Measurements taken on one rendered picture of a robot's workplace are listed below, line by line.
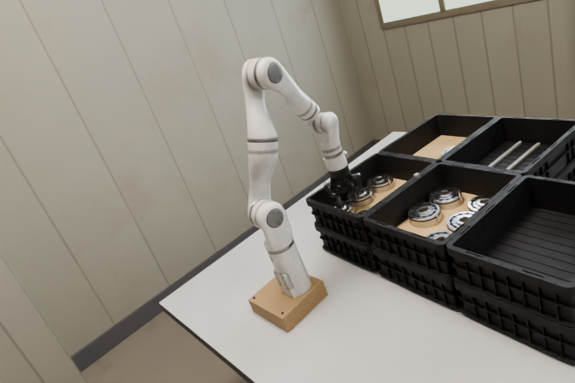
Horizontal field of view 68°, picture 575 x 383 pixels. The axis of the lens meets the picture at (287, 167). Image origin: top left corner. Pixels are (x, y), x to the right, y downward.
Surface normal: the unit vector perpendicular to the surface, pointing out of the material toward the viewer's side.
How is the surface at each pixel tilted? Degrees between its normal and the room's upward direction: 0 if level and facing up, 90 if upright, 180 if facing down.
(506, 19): 90
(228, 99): 90
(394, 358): 0
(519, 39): 90
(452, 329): 0
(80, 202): 90
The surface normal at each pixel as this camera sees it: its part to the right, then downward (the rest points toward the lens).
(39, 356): 0.63, 0.09
